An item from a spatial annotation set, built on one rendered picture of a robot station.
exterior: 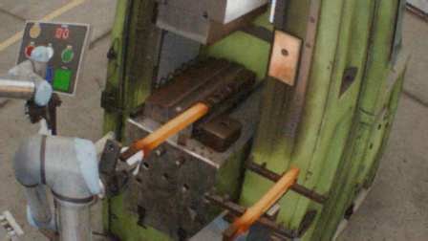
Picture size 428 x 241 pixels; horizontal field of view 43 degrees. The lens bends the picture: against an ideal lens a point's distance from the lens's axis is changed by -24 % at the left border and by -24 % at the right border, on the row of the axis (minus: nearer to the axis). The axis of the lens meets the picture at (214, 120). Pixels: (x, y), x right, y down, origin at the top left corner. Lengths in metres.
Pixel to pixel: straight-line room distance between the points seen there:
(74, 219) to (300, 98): 1.06
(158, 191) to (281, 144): 0.47
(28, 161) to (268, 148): 1.20
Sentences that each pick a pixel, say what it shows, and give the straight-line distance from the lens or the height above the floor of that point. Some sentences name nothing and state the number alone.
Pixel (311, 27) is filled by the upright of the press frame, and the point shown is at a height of 1.42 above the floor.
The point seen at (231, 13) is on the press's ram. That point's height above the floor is 1.39.
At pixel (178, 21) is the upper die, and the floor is 1.32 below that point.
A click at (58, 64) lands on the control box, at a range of 2.41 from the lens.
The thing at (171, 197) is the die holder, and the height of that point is 0.68.
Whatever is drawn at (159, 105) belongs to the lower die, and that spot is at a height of 0.98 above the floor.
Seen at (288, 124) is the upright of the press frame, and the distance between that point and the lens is 2.25.
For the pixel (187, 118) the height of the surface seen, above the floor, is 1.13.
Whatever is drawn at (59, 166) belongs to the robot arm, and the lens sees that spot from 1.33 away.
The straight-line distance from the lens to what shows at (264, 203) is 1.94.
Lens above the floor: 2.25
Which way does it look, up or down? 34 degrees down
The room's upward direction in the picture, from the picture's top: 10 degrees clockwise
